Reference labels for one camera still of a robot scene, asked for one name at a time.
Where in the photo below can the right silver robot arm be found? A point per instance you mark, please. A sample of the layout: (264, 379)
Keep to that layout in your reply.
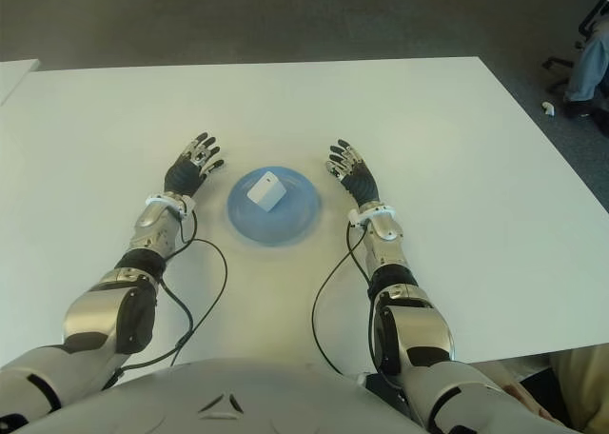
(385, 243)

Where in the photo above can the white cube charger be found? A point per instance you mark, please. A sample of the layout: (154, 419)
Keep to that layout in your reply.
(266, 191)

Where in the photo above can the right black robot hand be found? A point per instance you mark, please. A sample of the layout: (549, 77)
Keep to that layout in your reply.
(359, 179)

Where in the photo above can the beige cloth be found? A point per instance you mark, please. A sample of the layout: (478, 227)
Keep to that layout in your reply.
(580, 386)

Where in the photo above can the small white floor object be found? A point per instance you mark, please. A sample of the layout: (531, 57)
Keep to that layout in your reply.
(549, 109)

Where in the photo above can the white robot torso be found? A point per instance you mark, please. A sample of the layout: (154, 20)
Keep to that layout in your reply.
(214, 405)

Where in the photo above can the person leg in jeans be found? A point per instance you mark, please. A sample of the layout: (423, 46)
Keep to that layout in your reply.
(590, 67)

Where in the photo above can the blue round plate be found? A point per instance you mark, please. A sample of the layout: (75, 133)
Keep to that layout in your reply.
(295, 220)

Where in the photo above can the white side table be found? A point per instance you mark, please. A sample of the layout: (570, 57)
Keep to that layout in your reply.
(14, 77)

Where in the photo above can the black office chair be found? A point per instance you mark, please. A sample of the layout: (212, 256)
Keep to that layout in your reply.
(556, 64)

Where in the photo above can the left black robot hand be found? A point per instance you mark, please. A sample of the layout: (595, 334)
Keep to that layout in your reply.
(185, 174)

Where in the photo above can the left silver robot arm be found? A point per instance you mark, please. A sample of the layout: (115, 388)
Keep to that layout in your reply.
(143, 229)

